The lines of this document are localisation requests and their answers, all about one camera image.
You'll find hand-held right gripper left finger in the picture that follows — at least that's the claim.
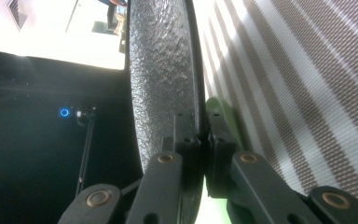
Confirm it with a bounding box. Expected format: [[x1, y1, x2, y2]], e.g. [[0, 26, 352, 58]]
[[125, 113, 205, 224]]

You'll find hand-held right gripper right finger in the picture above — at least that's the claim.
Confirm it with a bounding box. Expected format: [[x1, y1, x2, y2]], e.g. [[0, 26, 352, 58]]
[[205, 110, 324, 224]]

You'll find black textured plate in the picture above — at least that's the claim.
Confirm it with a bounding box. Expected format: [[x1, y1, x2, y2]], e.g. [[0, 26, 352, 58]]
[[127, 0, 207, 224]]

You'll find striped placemat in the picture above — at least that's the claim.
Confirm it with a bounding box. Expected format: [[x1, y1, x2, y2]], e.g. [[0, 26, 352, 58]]
[[195, 0, 358, 213]]

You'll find grey vent grille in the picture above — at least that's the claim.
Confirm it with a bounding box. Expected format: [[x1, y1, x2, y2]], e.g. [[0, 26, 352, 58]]
[[7, 0, 29, 31]]

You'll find thin black camera stand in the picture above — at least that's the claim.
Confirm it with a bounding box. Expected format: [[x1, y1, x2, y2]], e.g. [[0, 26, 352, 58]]
[[74, 106, 98, 197]]

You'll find blue ring light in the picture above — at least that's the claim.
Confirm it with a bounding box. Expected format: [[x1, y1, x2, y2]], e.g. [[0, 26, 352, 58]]
[[58, 106, 71, 119]]

